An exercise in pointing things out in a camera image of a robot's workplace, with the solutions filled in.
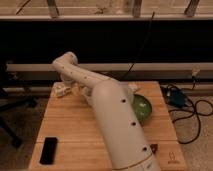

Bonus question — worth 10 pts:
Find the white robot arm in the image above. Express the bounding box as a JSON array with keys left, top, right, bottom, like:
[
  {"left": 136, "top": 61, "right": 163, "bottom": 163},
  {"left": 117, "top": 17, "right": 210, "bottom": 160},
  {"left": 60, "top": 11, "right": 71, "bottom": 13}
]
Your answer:
[{"left": 52, "top": 52, "right": 161, "bottom": 171}]

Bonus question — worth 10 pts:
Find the green ceramic bowl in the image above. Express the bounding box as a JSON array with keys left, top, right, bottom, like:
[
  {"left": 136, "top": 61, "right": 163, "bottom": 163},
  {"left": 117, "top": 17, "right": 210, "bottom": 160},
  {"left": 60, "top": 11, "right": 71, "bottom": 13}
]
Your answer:
[{"left": 132, "top": 94, "right": 152, "bottom": 123}]

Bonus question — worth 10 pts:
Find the wooden table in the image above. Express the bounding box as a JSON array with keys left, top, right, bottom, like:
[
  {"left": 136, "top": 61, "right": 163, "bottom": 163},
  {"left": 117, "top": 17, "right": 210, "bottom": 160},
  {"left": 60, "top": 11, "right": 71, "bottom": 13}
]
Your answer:
[{"left": 28, "top": 81, "right": 187, "bottom": 171}]

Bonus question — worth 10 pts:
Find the dark red chili pepper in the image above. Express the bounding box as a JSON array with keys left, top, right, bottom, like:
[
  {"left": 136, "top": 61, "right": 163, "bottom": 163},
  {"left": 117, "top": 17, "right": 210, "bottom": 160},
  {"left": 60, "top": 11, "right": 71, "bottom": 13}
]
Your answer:
[{"left": 150, "top": 144, "right": 158, "bottom": 154}]

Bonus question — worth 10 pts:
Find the black smartphone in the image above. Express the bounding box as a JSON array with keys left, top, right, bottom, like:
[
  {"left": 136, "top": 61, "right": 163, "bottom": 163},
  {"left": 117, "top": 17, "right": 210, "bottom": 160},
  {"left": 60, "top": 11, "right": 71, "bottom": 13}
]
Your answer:
[{"left": 40, "top": 137, "right": 58, "bottom": 165}]

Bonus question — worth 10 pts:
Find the black office chair base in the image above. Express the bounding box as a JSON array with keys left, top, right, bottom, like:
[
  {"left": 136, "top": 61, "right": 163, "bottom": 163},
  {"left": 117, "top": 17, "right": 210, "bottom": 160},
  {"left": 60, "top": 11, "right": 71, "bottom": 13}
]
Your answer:
[{"left": 0, "top": 63, "right": 38, "bottom": 149}]

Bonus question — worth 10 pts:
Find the black floor cable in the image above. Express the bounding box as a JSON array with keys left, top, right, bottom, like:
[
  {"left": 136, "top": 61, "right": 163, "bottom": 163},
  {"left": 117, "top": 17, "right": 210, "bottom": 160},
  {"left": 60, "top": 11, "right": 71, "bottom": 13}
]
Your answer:
[{"left": 160, "top": 83, "right": 213, "bottom": 146}]

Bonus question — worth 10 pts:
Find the black hanging cable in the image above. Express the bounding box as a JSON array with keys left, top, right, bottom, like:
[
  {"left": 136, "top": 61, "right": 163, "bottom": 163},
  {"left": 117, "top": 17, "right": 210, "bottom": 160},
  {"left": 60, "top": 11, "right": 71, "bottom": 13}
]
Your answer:
[{"left": 120, "top": 11, "right": 156, "bottom": 81}]

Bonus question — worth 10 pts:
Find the white baseboard heater rail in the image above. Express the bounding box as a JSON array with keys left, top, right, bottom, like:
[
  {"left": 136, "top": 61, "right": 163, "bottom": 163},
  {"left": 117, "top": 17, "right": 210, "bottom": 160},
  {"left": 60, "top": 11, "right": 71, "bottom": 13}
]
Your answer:
[{"left": 7, "top": 63, "right": 213, "bottom": 72}]

